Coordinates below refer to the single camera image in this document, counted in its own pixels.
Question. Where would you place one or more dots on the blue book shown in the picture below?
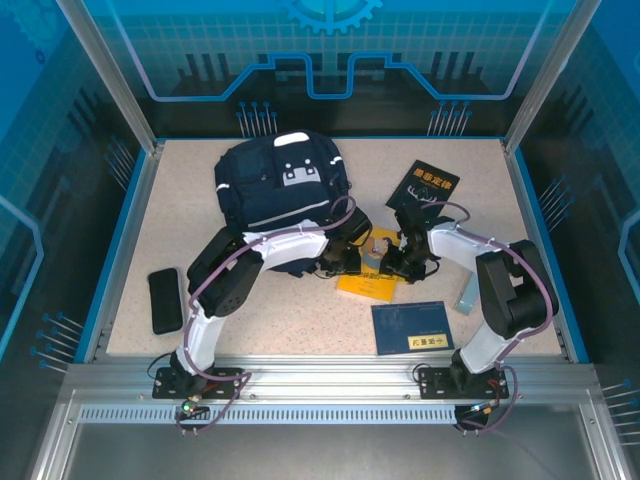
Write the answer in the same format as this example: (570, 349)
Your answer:
(412, 327)

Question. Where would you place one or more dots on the aluminium side rail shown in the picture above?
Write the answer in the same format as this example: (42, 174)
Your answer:
(127, 240)
(537, 240)

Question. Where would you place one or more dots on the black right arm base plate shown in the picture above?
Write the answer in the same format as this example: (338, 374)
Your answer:
(432, 382)

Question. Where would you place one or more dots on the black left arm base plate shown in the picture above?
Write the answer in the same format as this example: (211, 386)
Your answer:
(225, 382)

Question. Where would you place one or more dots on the blue table edge strip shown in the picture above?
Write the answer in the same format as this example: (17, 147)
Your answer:
(555, 260)
(107, 260)

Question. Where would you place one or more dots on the aluminium frame post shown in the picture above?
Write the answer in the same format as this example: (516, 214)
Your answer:
(107, 75)
(550, 75)

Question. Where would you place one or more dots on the navy blue backpack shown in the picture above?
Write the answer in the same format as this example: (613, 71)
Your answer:
(280, 185)

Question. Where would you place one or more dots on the aluminium cross rail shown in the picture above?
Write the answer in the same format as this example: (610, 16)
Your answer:
(325, 377)

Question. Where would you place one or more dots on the grey metal bracket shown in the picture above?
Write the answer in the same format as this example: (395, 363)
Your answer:
(467, 300)

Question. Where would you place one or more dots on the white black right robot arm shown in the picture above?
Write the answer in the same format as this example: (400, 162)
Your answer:
(515, 290)

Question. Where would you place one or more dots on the black book yellow title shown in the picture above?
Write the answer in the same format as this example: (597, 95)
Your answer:
(425, 182)

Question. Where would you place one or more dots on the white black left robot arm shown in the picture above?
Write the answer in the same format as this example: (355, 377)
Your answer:
(290, 250)

